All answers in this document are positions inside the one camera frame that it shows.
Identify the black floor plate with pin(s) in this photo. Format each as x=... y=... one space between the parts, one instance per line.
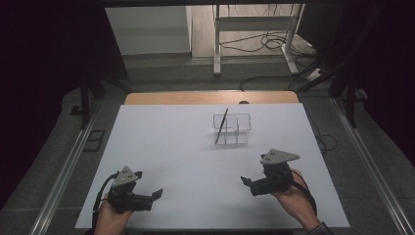
x=94 y=140

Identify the white table mat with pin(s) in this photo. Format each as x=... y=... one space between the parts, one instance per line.
x=195 y=196

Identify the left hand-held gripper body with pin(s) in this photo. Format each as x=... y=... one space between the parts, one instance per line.
x=125 y=178

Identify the white desk frame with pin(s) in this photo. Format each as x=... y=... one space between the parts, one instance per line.
x=254 y=23

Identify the person's left hand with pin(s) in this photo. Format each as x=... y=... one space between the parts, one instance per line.
x=109 y=223

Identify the dark curtain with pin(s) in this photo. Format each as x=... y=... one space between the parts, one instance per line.
x=39 y=81
x=391 y=65

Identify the clear pen holder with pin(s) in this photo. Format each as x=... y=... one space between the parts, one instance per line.
x=239 y=129

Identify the white power strip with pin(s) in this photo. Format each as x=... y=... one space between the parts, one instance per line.
x=314 y=75

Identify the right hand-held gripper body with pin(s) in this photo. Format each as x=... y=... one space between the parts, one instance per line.
x=274 y=179

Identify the metal floor rail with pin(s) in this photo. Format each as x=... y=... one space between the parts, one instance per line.
x=62 y=182
x=368 y=163

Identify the dark pencil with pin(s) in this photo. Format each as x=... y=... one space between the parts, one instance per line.
x=221 y=125

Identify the person's right hand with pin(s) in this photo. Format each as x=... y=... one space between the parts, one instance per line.
x=298 y=202

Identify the black metal stand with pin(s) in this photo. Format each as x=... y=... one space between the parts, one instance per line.
x=85 y=98
x=351 y=101

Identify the dark table grommet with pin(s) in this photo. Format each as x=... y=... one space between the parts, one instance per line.
x=244 y=102

